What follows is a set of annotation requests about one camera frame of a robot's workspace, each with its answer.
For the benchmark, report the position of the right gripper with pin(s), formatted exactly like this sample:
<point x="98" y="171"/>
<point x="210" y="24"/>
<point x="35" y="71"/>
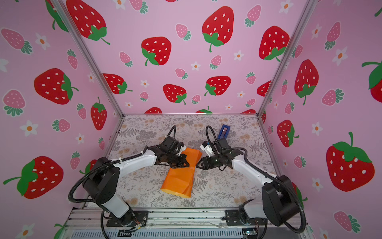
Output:
<point x="214" y="161"/>

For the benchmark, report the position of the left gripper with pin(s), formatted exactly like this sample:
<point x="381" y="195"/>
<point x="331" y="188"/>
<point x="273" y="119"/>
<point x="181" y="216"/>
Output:
<point x="182" y="159"/>

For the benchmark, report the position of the orange wrapping paper sheet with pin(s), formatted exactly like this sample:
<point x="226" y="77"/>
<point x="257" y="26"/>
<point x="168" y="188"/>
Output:
<point x="179" y="182"/>

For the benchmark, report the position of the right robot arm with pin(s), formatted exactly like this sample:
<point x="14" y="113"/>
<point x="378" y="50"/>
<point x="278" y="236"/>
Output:
<point x="278" y="202"/>

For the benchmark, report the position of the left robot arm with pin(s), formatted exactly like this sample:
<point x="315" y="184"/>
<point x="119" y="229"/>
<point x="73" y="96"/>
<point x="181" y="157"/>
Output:
<point x="101" y="182"/>

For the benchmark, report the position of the blue tape dispenser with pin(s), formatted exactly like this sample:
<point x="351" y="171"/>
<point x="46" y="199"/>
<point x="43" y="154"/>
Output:
<point x="224" y="132"/>

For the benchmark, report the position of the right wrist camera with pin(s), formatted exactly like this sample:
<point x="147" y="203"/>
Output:
<point x="206" y="148"/>

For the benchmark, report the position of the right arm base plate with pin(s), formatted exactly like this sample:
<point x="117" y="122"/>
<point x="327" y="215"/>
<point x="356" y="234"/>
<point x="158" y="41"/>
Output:
<point x="239" y="218"/>

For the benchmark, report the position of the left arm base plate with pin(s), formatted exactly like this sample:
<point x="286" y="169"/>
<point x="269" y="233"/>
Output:
<point x="130" y="219"/>

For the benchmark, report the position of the aluminium front frame rail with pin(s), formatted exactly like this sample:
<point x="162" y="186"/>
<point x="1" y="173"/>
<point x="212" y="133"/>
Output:
<point x="175" y="223"/>

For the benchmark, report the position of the right aluminium corner post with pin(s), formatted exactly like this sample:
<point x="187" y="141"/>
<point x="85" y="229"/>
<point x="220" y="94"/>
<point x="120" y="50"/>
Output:
<point x="298" y="31"/>

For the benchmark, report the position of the aluminium corner post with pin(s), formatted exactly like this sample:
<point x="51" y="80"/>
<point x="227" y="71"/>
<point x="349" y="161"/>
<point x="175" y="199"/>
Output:
<point x="298" y="31"/>
<point x="78" y="39"/>

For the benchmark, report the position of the left aluminium corner post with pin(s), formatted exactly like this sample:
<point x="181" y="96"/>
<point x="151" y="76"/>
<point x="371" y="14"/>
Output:
<point x="78" y="39"/>

